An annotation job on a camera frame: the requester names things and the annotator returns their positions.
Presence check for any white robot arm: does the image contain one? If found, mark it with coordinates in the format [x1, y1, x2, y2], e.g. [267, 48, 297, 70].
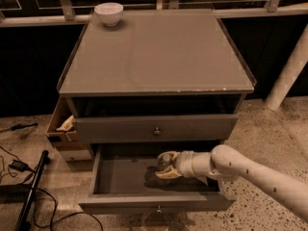
[155, 144, 308, 221]

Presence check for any grey drawer cabinet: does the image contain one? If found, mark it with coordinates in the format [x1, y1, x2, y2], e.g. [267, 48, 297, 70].
[56, 9, 257, 166]

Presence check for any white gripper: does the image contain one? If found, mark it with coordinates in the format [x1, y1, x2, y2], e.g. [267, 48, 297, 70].
[155, 151, 194, 179]

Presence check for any cardboard box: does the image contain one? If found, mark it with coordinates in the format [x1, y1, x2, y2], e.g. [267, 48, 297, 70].
[46, 98, 91, 161]

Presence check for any black floor cable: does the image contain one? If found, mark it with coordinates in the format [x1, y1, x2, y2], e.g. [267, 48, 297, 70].
[0, 144, 104, 231]

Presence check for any grey open middle drawer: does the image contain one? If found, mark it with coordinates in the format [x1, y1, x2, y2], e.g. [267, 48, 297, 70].
[79, 141, 236, 215]

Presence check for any black power adapter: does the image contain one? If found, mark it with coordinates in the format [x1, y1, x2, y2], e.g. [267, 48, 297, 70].
[9, 160, 28, 172]

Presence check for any grey upper drawer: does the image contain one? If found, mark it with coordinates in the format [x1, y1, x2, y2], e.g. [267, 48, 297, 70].
[73, 115, 238, 143]

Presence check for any white ceramic bowl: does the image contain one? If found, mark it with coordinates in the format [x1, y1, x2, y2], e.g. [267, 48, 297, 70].
[94, 2, 123, 26]

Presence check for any metal window railing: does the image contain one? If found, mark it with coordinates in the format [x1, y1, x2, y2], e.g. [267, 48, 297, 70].
[0, 0, 308, 29]

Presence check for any black pole on floor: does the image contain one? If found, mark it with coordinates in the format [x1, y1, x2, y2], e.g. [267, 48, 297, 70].
[13, 150, 50, 231]

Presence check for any clear plastic water bottle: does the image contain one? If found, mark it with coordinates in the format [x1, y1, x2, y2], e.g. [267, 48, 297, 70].
[157, 159, 172, 171]

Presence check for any white item in box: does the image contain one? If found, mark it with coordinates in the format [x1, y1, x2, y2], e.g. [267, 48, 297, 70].
[57, 115, 74, 132]

